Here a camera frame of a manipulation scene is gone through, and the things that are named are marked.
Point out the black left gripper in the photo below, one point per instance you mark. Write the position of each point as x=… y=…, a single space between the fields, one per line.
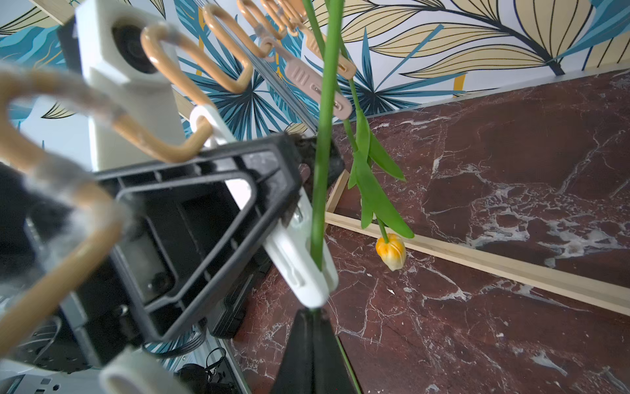
x=197 y=227

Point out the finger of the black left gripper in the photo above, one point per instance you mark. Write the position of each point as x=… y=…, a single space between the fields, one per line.
x=273 y=158

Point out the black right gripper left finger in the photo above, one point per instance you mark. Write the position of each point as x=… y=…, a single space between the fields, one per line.
x=296 y=371

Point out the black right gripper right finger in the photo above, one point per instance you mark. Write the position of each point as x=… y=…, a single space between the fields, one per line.
x=330 y=374

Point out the yellow orange tulip flower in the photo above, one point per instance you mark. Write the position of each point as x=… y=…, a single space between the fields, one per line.
x=375 y=204

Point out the pink tulip flower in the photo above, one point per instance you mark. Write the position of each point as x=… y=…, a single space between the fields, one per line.
x=325 y=121

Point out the tan wavy clothes hanger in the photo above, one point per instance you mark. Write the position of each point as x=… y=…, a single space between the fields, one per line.
x=116 y=140

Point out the white tulip flower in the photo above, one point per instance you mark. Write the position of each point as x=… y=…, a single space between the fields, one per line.
x=308 y=6

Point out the metal rack hanging rod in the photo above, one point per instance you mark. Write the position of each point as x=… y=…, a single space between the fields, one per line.
x=303 y=108

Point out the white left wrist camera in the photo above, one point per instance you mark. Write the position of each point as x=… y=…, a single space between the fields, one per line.
x=113 y=62

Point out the wooden clothes rack frame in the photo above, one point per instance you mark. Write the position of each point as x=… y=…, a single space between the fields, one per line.
x=584 y=289

